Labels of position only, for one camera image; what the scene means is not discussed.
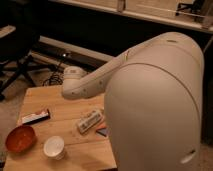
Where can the black red white eraser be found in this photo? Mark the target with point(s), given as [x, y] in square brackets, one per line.
[35, 117]

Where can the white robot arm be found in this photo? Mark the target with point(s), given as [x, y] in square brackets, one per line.
[152, 102]

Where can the white ceramic cup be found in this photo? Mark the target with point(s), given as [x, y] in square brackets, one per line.
[54, 148]

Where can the wooden table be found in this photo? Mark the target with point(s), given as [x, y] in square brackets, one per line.
[90, 152]

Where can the black office chair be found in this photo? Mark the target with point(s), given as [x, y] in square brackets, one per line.
[14, 56]

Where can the orange bowl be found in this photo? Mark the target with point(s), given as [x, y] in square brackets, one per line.
[20, 139]

